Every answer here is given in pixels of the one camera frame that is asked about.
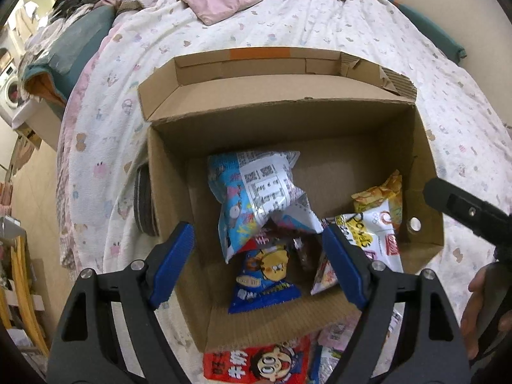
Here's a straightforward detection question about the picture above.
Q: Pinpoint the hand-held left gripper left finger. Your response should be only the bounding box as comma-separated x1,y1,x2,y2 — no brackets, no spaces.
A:
47,221,195,384

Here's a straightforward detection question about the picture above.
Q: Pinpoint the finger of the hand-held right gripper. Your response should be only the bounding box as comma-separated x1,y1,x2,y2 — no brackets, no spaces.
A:
423,178,512,249

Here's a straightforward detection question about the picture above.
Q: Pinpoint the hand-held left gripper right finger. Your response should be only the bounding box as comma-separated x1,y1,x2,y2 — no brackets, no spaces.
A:
322,224,470,384

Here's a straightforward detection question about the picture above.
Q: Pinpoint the yellow snack packet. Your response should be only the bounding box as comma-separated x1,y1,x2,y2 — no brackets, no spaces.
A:
352,170,403,212

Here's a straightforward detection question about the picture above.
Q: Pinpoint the dark blue snack packet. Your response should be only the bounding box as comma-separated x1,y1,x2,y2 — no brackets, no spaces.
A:
228,244,302,315

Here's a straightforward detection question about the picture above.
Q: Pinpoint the light blue snack packet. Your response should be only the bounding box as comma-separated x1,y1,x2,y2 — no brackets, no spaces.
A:
207,150,324,265

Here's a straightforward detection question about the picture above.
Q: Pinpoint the brown cardboard box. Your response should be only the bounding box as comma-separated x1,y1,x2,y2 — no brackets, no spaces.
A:
137,47,445,353

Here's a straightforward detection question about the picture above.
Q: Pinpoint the person's right hand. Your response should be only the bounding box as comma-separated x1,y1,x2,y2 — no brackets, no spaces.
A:
460,264,488,363

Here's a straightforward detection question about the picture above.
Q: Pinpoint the black round object beside box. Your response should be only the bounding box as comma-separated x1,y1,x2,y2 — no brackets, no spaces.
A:
134,164,161,236

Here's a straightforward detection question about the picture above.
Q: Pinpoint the yellow wooden rack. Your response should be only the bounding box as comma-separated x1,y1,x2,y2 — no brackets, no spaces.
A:
0,224,49,355

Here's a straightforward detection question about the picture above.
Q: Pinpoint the beige storage box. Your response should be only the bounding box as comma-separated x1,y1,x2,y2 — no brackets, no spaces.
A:
12,98,67,150

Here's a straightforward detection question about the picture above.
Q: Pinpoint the teal bolster cushion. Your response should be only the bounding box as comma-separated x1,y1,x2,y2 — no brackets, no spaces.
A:
348,0,467,60

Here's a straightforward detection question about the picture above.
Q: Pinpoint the white washing machine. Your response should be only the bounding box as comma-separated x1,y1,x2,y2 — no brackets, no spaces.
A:
0,62,25,124

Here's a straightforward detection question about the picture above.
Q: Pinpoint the teal padded blanket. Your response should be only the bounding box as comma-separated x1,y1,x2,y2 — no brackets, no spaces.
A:
20,6,118,107

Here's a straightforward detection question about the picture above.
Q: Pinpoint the pink blanket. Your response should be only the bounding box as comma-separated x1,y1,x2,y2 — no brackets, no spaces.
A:
160,0,385,27

